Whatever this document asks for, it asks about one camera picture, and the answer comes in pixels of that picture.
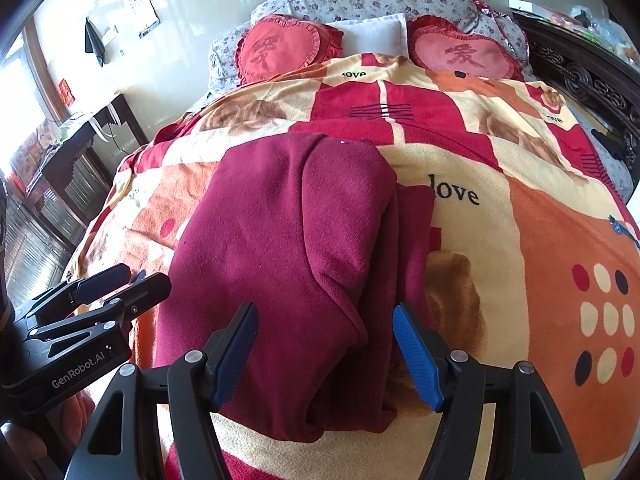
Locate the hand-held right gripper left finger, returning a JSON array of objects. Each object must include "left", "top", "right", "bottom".
[{"left": 62, "top": 301, "right": 259, "bottom": 480}]

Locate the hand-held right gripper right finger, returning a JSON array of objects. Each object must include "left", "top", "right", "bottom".
[{"left": 392, "top": 302, "right": 586, "bottom": 480}]

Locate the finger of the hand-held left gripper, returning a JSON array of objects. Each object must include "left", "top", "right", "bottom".
[
  {"left": 12, "top": 263, "right": 132, "bottom": 322},
  {"left": 30, "top": 271, "right": 172, "bottom": 356}
]

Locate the maroon sweatshirt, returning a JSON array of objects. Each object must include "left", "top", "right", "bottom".
[{"left": 155, "top": 132, "right": 437, "bottom": 443}]

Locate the person's left hand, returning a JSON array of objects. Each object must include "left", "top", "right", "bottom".
[{"left": 0, "top": 422, "right": 49, "bottom": 480}]

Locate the dark wooden desk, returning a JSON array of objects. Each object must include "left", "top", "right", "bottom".
[{"left": 10, "top": 92, "right": 150, "bottom": 246}]

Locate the printed orange red blanket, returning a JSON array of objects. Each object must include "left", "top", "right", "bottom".
[{"left": 65, "top": 54, "right": 640, "bottom": 480}]

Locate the white ribbon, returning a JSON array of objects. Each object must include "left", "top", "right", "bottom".
[{"left": 90, "top": 95, "right": 122, "bottom": 143}]

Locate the small blue tag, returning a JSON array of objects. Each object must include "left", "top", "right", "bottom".
[{"left": 609, "top": 215, "right": 640, "bottom": 248}]

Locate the dark hanging cloth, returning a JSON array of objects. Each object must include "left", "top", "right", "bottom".
[{"left": 84, "top": 17, "right": 106, "bottom": 67}]

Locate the floral bed sheet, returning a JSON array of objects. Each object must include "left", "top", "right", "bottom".
[{"left": 570, "top": 105, "right": 637, "bottom": 203}]

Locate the red heart-shaped pillow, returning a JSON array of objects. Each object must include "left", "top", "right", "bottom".
[
  {"left": 407, "top": 15, "right": 526, "bottom": 81},
  {"left": 234, "top": 15, "right": 345, "bottom": 86}
]

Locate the white pillow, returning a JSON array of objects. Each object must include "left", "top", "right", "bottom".
[{"left": 327, "top": 13, "right": 408, "bottom": 58}]

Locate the floral pillow with red ruffle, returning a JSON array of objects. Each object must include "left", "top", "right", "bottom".
[{"left": 460, "top": 0, "right": 531, "bottom": 68}]

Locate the eye chart wall poster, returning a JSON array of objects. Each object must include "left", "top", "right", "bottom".
[{"left": 121, "top": 0, "right": 161, "bottom": 38}]

